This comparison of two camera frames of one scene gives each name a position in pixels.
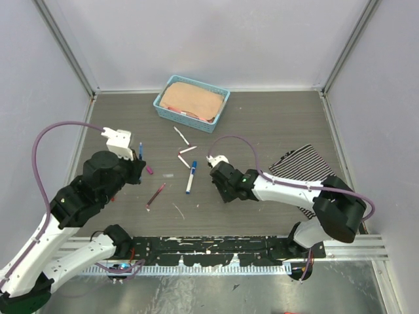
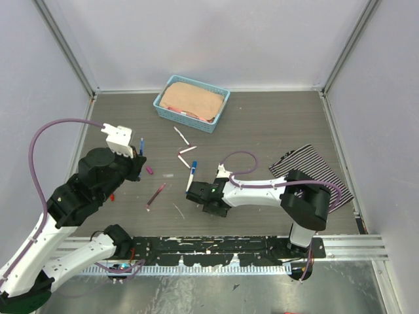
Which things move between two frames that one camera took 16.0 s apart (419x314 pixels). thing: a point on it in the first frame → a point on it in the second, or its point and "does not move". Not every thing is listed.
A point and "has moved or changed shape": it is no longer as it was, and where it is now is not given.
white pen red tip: [186, 150] does not move
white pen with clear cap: [184, 161] does not move
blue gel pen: [141, 151] has moved or changed shape
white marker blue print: [192, 173] does not move
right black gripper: [226, 198] → [222, 212]
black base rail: [224, 250] does not move
